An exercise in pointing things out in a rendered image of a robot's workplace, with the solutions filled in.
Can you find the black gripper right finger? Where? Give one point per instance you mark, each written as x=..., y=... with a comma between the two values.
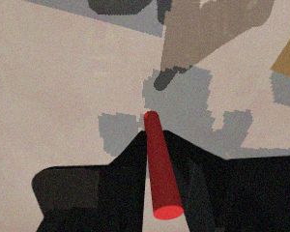
x=209, y=185

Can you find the red peg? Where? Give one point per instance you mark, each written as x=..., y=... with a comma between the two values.
x=166, y=197

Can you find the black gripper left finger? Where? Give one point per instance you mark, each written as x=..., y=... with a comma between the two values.
x=119, y=184

